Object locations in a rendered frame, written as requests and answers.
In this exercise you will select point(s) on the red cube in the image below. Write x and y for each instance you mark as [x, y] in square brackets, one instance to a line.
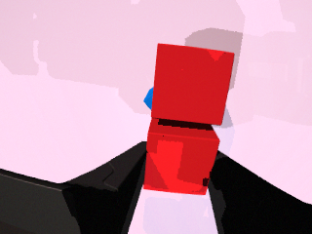
[191, 84]
[180, 156]

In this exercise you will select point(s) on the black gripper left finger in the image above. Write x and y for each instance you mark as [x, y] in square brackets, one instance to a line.
[101, 201]

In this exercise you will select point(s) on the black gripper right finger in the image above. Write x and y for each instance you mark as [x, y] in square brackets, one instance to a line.
[244, 203]

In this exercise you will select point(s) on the blue cube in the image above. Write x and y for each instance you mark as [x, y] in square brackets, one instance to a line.
[148, 98]

